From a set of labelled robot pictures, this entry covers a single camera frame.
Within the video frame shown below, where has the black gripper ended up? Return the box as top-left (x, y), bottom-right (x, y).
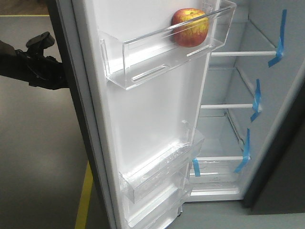
top-left (0, 31), bottom-right (69, 90)

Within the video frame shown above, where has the red yellow apple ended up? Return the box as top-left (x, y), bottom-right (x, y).
top-left (171, 8), bottom-right (209, 48)

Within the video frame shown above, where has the white fridge interior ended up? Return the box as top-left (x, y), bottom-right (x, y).
top-left (189, 0), bottom-right (305, 202)

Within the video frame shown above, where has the dark grey fridge door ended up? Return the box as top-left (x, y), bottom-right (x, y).
top-left (243, 86), bottom-right (305, 215)

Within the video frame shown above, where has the clear upper door bin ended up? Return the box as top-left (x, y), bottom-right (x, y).
top-left (100, 0), bottom-right (236, 90)

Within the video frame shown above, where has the clear door bin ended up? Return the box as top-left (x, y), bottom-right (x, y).
top-left (100, 0), bottom-right (236, 90)
top-left (120, 120), bottom-right (204, 204)

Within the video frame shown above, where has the yellow floor tape line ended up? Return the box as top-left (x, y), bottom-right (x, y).
top-left (0, 14), bottom-right (94, 229)

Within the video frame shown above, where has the clear lower door bin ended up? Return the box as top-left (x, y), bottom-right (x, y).
top-left (120, 120), bottom-right (204, 204)

